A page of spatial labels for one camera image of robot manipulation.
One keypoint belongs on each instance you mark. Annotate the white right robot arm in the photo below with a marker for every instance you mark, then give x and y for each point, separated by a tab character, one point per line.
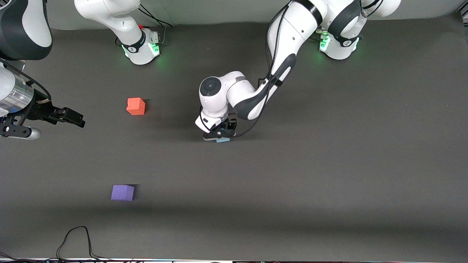
124	29

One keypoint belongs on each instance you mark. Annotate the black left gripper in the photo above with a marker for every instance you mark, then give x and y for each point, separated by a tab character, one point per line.
229	125

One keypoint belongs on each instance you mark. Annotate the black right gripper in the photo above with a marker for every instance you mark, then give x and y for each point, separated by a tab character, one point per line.
39	110

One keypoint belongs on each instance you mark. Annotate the orange block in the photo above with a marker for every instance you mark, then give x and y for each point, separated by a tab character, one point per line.
136	106

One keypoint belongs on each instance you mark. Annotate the blue block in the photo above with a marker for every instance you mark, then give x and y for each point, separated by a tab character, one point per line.
223	140

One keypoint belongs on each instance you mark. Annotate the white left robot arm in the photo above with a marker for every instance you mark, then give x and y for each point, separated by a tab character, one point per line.
285	36

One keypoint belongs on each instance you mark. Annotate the dark grey table mat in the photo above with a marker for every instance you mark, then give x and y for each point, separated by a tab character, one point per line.
292	182

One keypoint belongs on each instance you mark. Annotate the purple block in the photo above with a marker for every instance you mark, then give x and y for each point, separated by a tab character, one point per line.
122	193

